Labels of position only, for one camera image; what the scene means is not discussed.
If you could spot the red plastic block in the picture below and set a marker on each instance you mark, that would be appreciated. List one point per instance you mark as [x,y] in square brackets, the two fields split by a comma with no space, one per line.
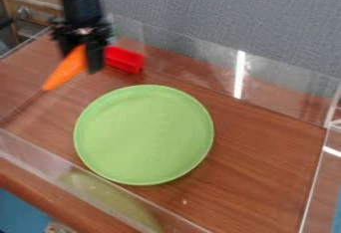
[123,59]

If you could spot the clear acrylic enclosure wall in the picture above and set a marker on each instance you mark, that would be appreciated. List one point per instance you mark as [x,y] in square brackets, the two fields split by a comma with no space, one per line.
[271,176]

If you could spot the orange toy carrot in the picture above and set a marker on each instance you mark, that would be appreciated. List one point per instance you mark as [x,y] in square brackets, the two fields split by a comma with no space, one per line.
[69,69]

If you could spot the green round plate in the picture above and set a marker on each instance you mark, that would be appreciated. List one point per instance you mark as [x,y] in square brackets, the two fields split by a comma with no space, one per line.
[144,135]

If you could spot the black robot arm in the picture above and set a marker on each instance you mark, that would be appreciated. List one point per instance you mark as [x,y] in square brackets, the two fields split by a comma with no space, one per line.
[82,12]

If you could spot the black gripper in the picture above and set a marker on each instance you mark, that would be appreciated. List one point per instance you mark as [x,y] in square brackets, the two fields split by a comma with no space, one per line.
[70,35]

